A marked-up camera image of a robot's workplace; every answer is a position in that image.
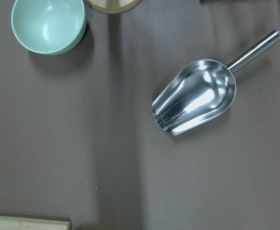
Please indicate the wooden cup stand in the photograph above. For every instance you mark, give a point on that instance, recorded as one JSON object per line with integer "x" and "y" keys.
{"x": 112, "y": 6}

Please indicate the steel scoop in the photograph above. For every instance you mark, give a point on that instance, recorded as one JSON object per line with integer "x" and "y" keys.
{"x": 203, "y": 90}

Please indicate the bamboo cutting board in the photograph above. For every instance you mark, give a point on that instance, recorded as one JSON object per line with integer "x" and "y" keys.
{"x": 16, "y": 223}

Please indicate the mint green bowl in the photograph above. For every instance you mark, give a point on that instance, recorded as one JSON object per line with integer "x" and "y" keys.
{"x": 48, "y": 27}

